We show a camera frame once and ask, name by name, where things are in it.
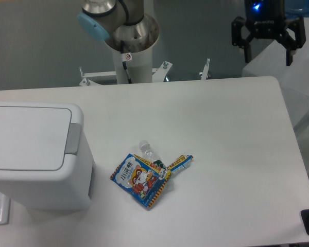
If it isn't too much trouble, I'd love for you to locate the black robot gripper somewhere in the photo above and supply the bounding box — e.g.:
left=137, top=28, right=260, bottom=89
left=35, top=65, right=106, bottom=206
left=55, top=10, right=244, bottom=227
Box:
left=231, top=0, right=306, bottom=66

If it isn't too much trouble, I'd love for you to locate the silver robot arm, blue cap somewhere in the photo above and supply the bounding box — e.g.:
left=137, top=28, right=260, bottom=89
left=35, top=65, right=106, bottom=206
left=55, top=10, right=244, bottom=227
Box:
left=77, top=1, right=306, bottom=66

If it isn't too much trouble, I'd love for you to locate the white trash can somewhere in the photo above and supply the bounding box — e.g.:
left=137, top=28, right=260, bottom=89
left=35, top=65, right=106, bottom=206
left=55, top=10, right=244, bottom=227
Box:
left=0, top=101, right=95, bottom=210

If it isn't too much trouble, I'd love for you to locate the blue water jug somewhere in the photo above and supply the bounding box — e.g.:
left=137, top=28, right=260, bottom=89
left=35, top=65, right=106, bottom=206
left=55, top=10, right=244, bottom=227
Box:
left=285, top=0, right=309, bottom=18

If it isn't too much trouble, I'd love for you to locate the metal clamp bolt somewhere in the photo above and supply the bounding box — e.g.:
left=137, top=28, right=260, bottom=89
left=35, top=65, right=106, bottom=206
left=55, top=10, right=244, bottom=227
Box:
left=199, top=58, right=211, bottom=80

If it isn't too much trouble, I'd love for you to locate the small crumpled snack wrapper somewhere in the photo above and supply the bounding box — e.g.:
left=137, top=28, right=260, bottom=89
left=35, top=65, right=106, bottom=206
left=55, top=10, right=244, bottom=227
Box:
left=167, top=154, right=194, bottom=178

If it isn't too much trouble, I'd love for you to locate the crushed clear plastic bottle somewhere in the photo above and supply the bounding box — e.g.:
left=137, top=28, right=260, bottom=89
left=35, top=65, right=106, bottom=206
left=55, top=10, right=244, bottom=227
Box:
left=139, top=140, right=174, bottom=195

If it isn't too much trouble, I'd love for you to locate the blue snack bag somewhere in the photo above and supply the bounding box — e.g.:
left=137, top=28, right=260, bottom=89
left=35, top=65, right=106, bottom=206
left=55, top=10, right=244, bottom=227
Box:
left=110, top=154, right=171, bottom=208

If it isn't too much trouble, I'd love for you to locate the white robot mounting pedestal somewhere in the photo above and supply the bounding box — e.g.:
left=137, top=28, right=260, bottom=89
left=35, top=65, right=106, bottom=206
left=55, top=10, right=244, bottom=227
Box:
left=79, top=48, right=173, bottom=86

